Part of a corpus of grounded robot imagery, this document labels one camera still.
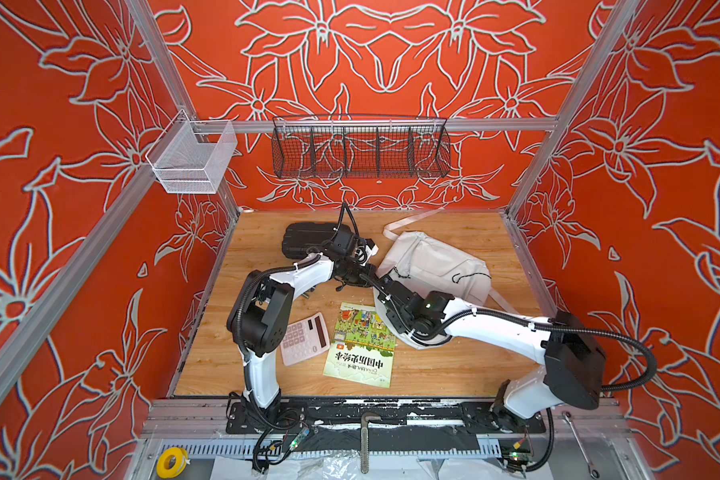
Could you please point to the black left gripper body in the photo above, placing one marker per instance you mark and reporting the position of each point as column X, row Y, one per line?
column 353, row 270

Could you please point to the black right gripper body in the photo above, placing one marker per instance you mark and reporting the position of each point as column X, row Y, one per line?
column 399, row 322

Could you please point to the white student backpack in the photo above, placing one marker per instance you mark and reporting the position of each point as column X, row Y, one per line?
column 454, row 285

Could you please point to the green illustrated book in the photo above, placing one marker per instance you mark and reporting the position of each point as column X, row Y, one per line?
column 363, row 347

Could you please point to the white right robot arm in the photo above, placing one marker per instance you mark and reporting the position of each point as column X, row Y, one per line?
column 570, row 361

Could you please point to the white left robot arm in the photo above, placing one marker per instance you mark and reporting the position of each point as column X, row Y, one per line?
column 260, row 316

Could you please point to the black plastic tool case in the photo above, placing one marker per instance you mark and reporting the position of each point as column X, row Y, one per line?
column 300, row 238

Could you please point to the pink calculator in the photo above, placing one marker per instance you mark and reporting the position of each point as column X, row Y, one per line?
column 305, row 339

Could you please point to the steel wrench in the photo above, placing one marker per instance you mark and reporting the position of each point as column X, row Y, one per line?
column 592, row 469

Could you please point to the yellow tape roll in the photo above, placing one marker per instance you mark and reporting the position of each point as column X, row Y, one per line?
column 172, row 463

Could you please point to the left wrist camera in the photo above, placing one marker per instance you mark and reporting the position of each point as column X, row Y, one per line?
column 366, row 249

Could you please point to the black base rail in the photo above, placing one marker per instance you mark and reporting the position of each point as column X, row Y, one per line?
column 475, row 415

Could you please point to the black wire wall basket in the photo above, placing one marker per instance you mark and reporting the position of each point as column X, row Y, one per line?
column 344, row 146

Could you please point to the metal clamp handle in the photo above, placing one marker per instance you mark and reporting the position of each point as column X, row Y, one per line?
column 365, row 420

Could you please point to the white wire wall basket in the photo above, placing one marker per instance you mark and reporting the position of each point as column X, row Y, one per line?
column 192, row 157

